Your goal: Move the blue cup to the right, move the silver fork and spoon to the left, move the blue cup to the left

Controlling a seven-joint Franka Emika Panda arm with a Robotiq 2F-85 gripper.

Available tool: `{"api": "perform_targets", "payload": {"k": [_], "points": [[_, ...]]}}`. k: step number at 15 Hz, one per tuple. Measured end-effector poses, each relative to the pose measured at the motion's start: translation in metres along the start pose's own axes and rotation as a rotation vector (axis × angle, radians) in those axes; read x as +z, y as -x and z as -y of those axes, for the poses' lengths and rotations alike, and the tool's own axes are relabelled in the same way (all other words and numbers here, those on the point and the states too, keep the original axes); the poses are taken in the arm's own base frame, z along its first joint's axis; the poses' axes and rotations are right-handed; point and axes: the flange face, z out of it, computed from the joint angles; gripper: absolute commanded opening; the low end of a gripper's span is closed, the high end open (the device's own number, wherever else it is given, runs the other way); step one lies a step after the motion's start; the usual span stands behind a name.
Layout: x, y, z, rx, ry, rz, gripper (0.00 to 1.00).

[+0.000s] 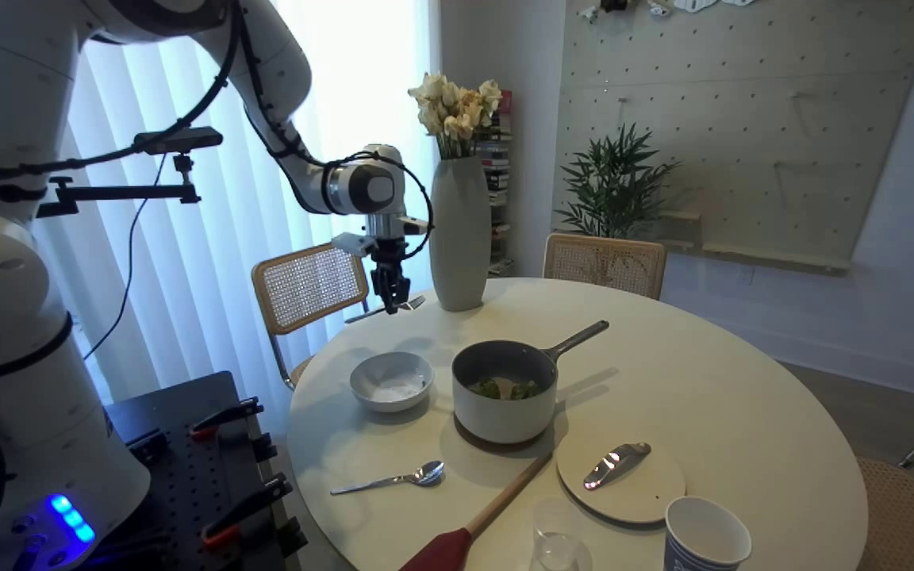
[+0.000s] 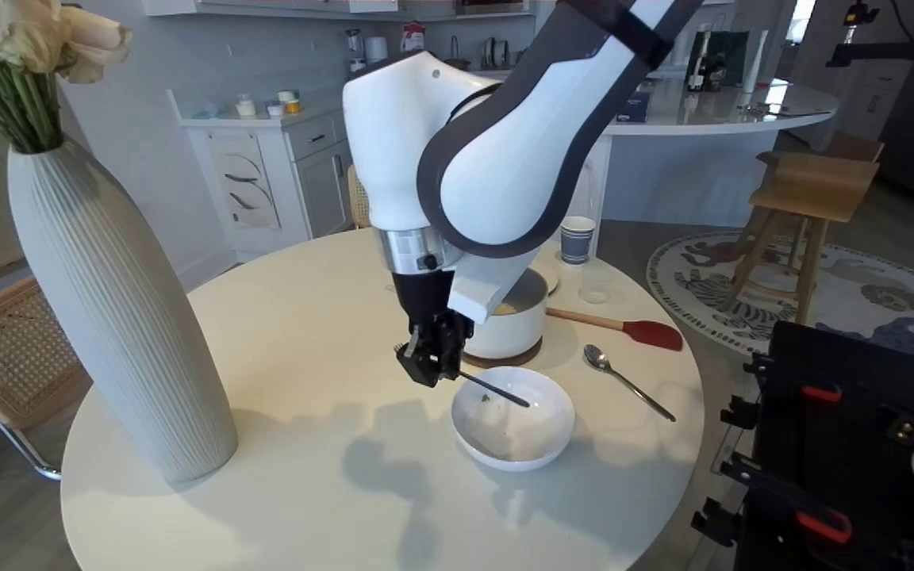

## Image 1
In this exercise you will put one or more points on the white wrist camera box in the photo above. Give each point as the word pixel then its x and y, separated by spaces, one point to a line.
pixel 349 241

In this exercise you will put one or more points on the cream flower bouquet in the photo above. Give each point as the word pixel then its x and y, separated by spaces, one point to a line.
pixel 459 113

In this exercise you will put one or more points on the silver fork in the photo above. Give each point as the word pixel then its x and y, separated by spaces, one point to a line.
pixel 363 316

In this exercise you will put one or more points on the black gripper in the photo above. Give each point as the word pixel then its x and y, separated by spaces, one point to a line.
pixel 391 258

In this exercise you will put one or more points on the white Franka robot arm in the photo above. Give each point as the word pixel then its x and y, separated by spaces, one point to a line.
pixel 14 369

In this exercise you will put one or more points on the black perforated side table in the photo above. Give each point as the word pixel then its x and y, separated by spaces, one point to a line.
pixel 189 464

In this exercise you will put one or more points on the green potted plant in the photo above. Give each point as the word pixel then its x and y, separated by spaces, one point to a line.
pixel 609 184

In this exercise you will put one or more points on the silver butter knife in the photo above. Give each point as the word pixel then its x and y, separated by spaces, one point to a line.
pixel 613 464

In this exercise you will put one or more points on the narrow book shelf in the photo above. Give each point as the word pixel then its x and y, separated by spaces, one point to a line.
pixel 499 191

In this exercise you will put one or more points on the white sheer curtain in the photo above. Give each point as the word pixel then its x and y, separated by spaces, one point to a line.
pixel 214 287

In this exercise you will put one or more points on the black stereo camera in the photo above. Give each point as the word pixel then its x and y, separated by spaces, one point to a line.
pixel 176 140

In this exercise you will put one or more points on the silver spoon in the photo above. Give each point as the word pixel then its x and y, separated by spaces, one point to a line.
pixel 425 473

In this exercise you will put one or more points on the blue and white cup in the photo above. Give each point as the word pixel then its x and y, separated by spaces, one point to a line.
pixel 706 534

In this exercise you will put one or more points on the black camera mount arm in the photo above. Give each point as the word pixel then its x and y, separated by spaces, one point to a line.
pixel 107 194

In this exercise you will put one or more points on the clear drinking glass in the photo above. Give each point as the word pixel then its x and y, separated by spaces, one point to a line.
pixel 555 548

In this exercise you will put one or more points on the white bowl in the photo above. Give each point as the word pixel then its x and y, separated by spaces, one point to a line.
pixel 389 380

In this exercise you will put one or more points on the grey ribbed vase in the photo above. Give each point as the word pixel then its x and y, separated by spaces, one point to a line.
pixel 459 240

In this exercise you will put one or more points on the beige wall pegboard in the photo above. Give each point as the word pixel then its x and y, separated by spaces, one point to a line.
pixel 774 114

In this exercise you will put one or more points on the dark round trivet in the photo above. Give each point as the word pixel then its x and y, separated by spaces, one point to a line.
pixel 499 448

